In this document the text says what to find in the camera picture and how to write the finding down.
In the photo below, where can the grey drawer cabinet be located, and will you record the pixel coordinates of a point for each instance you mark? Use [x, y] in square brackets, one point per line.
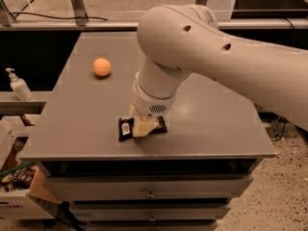
[210, 131]

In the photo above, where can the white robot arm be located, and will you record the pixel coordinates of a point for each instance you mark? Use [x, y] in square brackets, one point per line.
[180, 40]

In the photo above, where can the grey drawer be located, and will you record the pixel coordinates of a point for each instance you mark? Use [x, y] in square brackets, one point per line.
[150, 211]
[147, 187]

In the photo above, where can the orange ball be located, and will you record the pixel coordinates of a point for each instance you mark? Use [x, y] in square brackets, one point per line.
[101, 67]

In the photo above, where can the white cardboard box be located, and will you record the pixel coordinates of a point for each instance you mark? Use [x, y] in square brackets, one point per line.
[16, 177]

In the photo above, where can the middle grey drawer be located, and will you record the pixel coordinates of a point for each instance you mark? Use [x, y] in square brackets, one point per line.
[150, 211]

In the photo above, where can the top grey drawer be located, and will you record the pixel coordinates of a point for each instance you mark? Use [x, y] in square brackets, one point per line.
[147, 187]

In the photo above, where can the white pump bottle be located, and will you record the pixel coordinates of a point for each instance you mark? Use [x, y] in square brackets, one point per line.
[19, 86]

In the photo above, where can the black rxbar chocolate wrapper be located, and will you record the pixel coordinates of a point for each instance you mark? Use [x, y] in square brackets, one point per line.
[125, 128]

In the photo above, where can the metal frame rail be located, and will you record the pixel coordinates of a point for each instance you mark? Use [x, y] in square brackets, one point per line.
[99, 15]

